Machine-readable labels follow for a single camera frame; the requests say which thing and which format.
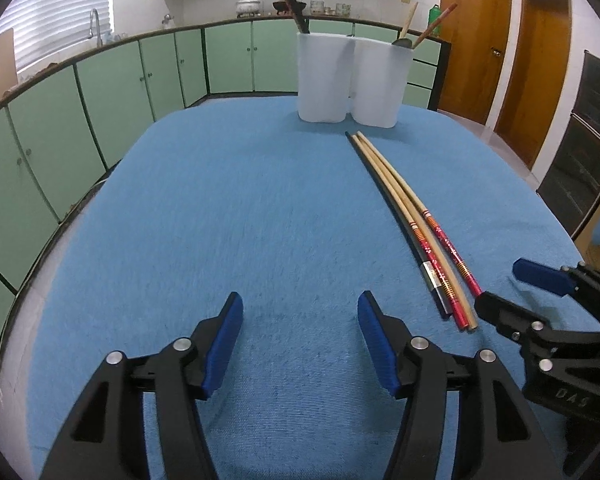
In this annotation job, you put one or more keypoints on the white double utensil holder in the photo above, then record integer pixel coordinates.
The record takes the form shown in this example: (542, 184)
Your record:
(325, 80)

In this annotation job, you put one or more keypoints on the white cooking pot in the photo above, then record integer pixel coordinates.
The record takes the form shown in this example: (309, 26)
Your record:
(247, 6)

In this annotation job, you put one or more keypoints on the white window blinds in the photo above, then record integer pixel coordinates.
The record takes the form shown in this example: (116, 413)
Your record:
(55, 5)

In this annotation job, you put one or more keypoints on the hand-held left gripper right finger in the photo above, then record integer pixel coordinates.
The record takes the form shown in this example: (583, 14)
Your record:
(377, 345)

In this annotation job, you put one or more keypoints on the black glass display cabinet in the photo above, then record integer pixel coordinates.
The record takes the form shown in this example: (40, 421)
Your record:
(580, 145)

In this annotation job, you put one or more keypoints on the brown wooden door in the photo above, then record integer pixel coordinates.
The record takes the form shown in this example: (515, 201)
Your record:
(535, 70)
(470, 35)

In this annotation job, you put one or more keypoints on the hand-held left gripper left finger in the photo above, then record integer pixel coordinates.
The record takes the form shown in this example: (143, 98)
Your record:
(220, 350)

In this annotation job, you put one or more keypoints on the green bottle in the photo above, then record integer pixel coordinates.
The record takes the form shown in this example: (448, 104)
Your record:
(435, 17)

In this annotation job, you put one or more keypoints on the black spoon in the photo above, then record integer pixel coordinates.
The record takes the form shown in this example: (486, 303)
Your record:
(401, 43)

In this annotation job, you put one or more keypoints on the chrome sink faucet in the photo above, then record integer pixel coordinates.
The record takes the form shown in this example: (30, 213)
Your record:
(96, 22)

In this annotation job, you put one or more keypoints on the black wok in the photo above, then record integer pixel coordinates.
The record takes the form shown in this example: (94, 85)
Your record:
(279, 8)

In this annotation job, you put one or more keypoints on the green lower kitchen cabinets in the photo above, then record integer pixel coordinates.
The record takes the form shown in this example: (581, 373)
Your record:
(45, 125)

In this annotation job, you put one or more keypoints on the blue tablecloth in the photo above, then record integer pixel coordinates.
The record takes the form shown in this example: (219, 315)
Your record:
(230, 210)

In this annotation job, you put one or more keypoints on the silver kettle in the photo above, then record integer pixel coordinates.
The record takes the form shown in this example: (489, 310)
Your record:
(167, 21)

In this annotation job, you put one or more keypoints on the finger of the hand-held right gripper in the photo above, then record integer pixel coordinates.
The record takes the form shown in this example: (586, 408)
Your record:
(500, 315)
(540, 275)

